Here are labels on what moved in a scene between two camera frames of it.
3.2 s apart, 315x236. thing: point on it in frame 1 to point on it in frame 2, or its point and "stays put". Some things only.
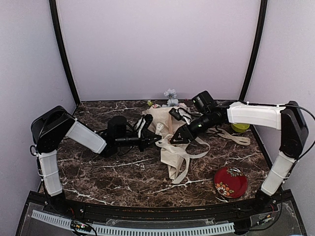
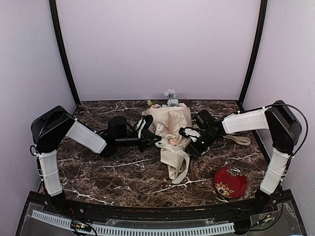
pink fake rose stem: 182,104 stays put
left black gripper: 145,140 stays put
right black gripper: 183,130 to 193,149
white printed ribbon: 159,129 stays put
